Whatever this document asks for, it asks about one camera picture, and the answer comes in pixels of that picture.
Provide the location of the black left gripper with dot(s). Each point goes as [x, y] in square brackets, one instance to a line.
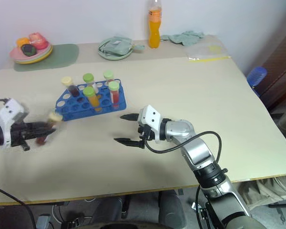
[18, 136]

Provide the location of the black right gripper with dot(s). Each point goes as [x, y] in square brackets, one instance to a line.
[146, 134]

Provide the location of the cream-capped red liquid test tube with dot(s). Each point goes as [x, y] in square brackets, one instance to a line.
[55, 117]

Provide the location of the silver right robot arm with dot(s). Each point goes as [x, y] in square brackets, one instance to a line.
[198, 148]

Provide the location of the blue test tube rack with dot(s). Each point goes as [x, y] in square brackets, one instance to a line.
[74, 107]

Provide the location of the green-capped red liquid test tube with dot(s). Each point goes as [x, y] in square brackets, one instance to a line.
[114, 91]
[108, 75]

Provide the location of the green-capped orange liquid test tube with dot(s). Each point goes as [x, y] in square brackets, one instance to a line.
[93, 97]

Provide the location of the cream-capped dark liquid test tube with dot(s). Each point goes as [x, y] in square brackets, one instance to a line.
[71, 87]

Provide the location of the green-capped white test tube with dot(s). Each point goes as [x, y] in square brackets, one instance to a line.
[89, 78]

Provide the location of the yellow plate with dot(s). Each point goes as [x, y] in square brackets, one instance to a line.
[41, 58]

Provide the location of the pale green plate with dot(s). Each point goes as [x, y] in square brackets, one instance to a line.
[109, 57]

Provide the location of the green table mat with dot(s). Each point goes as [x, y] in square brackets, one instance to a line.
[62, 56]

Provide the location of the pink plate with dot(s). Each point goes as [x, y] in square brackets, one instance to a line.
[15, 54]

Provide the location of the dark purple toy fruit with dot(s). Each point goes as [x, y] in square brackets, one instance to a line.
[28, 49]

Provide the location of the dark rounded shape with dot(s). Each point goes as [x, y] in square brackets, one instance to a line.
[171, 207]

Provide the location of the pink toy fruit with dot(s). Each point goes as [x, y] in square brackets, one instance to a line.
[38, 40]

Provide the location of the orange toy fruit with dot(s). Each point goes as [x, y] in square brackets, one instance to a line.
[22, 41]

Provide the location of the orange soda bottle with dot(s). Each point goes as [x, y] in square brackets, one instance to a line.
[154, 31]

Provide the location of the green crumpled cloth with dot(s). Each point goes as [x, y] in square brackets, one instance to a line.
[183, 38]

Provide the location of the clear yellow-zip plastic bag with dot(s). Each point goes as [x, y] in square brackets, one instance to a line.
[205, 52]

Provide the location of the grey fabric under table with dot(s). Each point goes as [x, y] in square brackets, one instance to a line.
[269, 190]

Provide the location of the brown wooden cabinet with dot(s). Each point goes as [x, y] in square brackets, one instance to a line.
[281, 71]

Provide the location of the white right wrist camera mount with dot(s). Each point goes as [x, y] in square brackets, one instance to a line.
[150, 115]

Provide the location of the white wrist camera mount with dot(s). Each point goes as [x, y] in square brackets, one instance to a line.
[10, 111]
[150, 115]

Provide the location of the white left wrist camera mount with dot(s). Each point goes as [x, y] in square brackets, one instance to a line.
[10, 111]

